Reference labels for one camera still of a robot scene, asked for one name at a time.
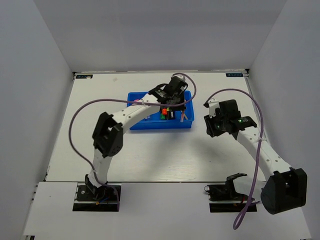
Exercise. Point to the slim pink highlighter pen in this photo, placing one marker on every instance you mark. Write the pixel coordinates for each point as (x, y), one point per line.
(182, 116)

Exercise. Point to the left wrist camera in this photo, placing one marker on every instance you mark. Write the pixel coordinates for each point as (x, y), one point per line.
(179, 81)

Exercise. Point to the corner label sticker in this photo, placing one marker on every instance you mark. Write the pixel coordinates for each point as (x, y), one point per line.
(84, 76)
(234, 75)

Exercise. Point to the pink highlighter black body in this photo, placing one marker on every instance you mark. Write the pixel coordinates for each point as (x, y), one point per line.
(172, 115)

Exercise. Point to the blue compartment tray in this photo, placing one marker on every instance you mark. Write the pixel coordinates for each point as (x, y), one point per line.
(157, 123)

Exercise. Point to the green highlighter black body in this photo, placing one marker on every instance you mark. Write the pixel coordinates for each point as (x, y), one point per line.
(162, 116)

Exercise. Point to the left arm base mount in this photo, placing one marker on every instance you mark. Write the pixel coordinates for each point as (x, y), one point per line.
(85, 201)

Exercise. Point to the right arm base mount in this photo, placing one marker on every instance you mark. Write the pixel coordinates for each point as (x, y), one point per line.
(222, 200)

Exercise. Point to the left corner label sticker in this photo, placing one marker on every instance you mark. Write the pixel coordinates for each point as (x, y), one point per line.
(84, 76)

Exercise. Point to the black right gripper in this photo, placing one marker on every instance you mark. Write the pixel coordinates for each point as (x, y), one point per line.
(209, 122)

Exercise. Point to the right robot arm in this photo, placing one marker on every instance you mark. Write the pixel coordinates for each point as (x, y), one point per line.
(284, 187)

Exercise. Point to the right corner label sticker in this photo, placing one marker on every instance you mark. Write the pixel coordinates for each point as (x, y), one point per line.
(234, 75)

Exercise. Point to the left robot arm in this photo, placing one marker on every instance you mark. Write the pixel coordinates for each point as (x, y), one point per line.
(110, 128)

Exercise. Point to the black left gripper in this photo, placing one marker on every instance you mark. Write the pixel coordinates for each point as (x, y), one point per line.
(181, 107)

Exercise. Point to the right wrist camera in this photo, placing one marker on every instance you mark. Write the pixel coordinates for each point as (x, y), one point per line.
(212, 104)

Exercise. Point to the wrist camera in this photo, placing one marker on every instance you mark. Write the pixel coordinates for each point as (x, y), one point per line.
(179, 81)
(212, 104)

